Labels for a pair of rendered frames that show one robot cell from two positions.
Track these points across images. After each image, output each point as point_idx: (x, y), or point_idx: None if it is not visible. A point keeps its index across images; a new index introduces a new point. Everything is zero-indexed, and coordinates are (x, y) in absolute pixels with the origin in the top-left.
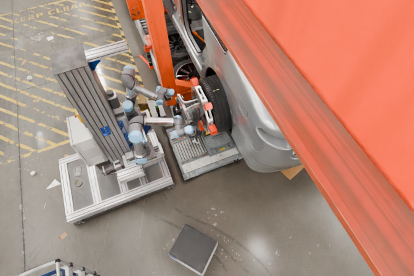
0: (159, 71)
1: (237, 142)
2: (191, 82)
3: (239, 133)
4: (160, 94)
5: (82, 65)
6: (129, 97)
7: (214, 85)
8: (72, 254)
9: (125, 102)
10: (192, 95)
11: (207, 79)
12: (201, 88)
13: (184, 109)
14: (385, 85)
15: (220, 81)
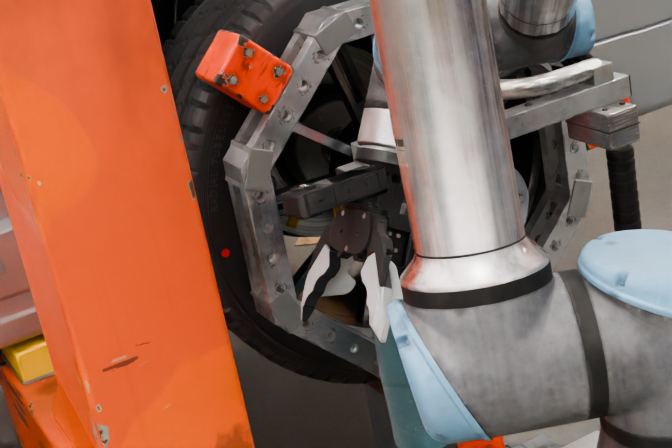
0: (151, 101)
1: (636, 68)
2: (263, 57)
3: None
4: None
5: None
6: (542, 249)
7: None
8: None
9: (630, 262)
10: (283, 239)
11: None
12: (333, 5)
13: (515, 112)
14: None
15: None
